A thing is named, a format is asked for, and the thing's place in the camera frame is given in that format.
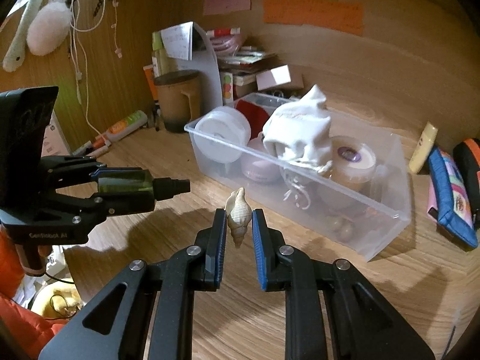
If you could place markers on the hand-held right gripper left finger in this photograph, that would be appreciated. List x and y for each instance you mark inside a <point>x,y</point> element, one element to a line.
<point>221,240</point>

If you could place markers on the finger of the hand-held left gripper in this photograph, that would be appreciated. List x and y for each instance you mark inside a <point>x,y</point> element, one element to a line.
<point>101,207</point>
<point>71,168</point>

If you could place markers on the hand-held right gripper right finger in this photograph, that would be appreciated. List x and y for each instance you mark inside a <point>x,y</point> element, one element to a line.
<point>258,247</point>

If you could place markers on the beige spiral seashell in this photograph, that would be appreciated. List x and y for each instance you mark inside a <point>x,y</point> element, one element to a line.
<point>236,213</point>

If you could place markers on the dark green bottle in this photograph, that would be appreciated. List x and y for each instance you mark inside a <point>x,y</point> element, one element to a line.
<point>127,182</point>

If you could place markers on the white round lidded container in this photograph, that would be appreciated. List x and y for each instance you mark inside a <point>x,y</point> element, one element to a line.
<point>219,135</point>

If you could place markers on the clear plastic storage box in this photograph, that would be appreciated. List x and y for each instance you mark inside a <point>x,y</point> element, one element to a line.
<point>378,210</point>

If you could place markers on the wooden desktop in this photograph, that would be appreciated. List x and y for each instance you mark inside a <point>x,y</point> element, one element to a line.
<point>375,300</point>

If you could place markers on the orange white marker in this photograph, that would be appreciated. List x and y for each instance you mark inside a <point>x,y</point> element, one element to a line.
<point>102,143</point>

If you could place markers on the orange and green tube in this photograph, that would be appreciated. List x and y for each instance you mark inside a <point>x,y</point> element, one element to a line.
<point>125,125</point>

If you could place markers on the pale round case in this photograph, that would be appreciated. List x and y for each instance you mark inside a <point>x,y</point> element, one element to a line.
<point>258,161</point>

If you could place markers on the yellow plush toy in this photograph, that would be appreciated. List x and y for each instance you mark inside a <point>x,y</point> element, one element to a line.
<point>56,300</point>

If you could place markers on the pale green fabric strip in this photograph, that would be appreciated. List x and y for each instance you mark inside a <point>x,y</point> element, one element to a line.
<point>22,30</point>

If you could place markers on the fluffy white plush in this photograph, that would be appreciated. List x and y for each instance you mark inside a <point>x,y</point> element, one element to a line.
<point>48,28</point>

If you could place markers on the orange book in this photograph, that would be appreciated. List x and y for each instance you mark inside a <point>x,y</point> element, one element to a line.
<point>149,82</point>

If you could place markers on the brown mug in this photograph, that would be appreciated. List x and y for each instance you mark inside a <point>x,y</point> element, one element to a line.
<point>176,101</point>

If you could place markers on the white tape roll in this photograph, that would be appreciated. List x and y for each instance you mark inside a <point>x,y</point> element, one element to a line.
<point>354,161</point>

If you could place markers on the fruit printed box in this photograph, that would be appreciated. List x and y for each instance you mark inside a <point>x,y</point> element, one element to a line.
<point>227,88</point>

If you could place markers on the white printed receipt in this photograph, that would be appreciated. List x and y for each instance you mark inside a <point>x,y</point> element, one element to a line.
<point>178,41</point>

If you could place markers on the white paper folder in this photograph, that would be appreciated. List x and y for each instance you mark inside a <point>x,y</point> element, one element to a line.
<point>208,67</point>

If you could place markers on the small white cardboard box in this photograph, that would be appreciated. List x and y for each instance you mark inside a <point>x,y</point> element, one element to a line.
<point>279,77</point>

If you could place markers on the stack of booklets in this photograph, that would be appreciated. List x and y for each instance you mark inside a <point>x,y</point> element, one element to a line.
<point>243,63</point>

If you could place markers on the cream squeeze tube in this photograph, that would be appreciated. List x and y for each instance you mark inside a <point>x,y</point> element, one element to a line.
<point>423,148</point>

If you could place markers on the blue zip pouch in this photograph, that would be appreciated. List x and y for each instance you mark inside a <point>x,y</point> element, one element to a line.
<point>448,195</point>

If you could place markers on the red and white marker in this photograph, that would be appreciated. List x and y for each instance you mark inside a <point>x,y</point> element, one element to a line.
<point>224,32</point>

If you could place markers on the black case with orange trim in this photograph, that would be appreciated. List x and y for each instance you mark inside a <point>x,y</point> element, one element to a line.
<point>468,180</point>

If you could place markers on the orange sticky note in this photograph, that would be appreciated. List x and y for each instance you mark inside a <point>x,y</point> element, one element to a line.
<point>313,15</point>

